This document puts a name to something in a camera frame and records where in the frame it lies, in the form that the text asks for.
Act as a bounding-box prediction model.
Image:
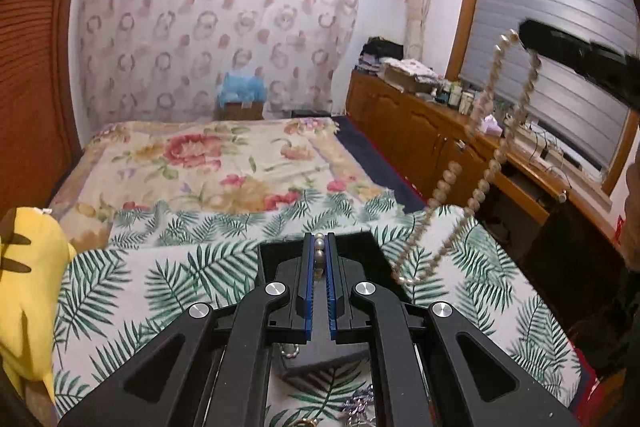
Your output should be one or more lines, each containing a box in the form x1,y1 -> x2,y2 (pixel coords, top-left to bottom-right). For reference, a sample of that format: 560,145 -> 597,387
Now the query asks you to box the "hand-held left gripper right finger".
326,232 -> 582,427

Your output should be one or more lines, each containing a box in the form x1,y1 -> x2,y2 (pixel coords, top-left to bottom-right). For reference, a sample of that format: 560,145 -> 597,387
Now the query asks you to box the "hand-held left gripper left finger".
57,232 -> 317,427

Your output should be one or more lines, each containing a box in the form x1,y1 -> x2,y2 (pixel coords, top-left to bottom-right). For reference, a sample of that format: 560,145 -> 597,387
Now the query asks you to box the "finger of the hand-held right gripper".
519,19 -> 640,110

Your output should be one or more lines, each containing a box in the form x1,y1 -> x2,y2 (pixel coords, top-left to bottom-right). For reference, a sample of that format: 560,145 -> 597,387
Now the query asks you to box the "pearl necklace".
282,29 -> 543,358

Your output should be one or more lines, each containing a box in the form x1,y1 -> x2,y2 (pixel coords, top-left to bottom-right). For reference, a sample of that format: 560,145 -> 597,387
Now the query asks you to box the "black jewelry box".
256,231 -> 390,378

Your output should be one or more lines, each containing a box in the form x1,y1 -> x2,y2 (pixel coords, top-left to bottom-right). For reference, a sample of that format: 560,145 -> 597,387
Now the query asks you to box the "pink tissue box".
480,114 -> 503,138

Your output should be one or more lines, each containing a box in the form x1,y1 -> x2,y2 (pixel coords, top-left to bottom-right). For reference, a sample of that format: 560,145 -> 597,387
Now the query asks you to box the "navy blue bed sheet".
332,114 -> 431,215

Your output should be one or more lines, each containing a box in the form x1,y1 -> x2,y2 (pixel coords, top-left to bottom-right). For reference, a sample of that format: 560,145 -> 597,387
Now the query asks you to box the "group of small bottles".
432,79 -> 483,115

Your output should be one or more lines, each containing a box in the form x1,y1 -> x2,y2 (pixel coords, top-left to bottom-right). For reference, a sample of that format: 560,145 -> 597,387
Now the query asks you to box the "leaf print cloth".
52,189 -> 583,427

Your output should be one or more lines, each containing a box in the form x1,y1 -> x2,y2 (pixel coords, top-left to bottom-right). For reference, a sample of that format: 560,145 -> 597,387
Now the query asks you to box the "floral blanket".
47,117 -> 401,253

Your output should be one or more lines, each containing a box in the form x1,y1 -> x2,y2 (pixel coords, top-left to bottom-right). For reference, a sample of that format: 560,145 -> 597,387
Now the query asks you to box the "wooden sideboard cabinet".
345,69 -> 631,268

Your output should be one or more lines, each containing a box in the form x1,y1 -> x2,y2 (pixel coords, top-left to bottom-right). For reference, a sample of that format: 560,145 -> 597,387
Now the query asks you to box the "brown cardboard box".
215,99 -> 264,122

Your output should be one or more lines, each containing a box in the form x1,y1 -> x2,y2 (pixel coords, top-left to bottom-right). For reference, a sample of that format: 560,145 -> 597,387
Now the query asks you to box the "box with floral cloth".
382,57 -> 441,94

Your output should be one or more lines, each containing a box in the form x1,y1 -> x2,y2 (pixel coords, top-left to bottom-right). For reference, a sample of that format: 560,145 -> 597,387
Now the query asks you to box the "blue plastic bag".
217,72 -> 266,105

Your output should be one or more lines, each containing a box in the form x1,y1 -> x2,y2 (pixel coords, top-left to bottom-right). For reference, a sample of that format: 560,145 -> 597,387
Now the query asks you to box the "pile of dark clothes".
360,37 -> 405,72

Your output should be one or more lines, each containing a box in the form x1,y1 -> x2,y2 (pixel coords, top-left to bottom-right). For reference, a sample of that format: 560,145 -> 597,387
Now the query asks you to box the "circle patterned curtain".
77,0 -> 361,132

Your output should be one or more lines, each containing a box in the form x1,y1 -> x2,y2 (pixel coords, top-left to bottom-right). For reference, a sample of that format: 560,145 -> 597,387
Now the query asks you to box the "yellow plush toy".
0,206 -> 78,408

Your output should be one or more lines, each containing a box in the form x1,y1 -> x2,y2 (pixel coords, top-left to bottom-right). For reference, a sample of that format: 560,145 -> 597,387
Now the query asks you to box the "brown slatted wardrobe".
0,0 -> 91,218

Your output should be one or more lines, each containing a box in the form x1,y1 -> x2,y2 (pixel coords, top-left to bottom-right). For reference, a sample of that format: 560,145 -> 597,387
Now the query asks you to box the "silver chain jewelry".
342,384 -> 376,427

